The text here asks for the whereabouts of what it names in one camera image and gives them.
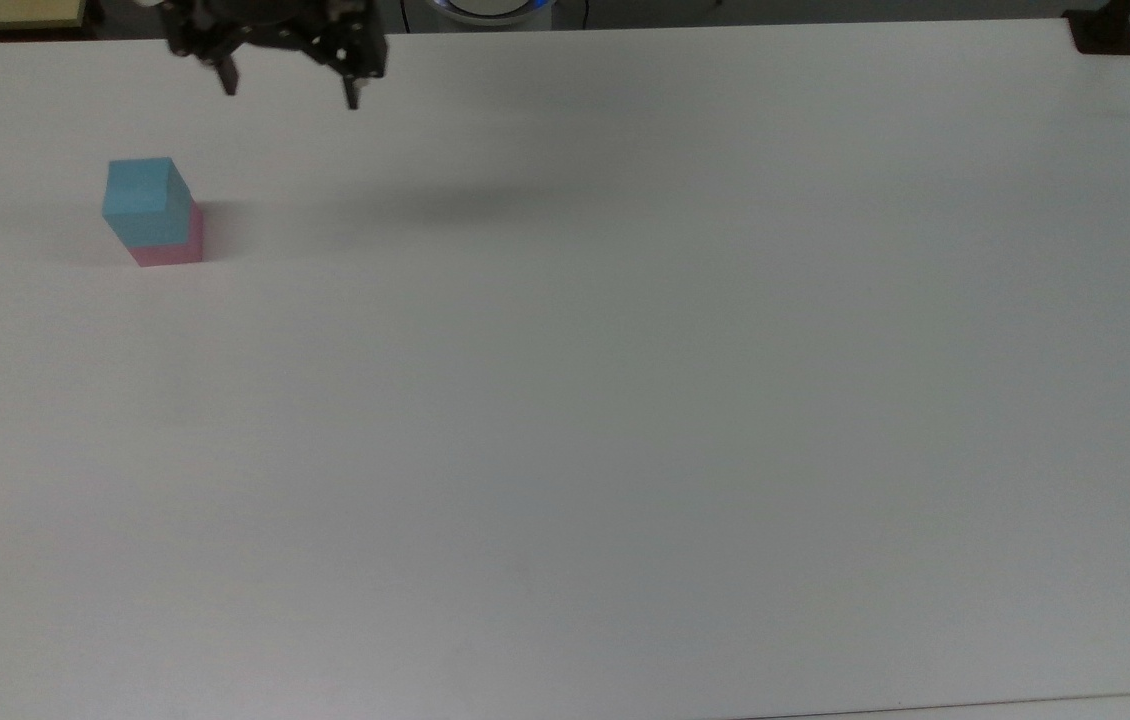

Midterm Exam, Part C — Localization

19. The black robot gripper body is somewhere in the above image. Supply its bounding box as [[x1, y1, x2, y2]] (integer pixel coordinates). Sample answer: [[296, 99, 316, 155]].
[[161, 0, 389, 81]]

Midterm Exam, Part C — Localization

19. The blue cube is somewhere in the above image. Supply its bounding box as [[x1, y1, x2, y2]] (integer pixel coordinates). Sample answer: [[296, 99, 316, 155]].
[[102, 156, 197, 249]]

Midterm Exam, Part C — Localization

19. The pink cube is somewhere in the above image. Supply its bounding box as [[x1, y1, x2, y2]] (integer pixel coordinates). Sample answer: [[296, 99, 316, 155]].
[[129, 200, 207, 269]]

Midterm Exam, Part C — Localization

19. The yellow board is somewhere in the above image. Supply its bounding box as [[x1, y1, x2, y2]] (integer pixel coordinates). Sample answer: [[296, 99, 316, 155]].
[[0, 0, 88, 34]]

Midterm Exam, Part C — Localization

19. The black stand base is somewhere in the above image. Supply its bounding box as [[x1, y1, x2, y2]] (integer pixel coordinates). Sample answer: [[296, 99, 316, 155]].
[[1063, 0, 1130, 57]]

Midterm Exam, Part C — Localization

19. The white robot base ring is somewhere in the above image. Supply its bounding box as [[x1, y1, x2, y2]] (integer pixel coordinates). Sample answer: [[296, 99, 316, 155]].
[[423, 0, 558, 29]]

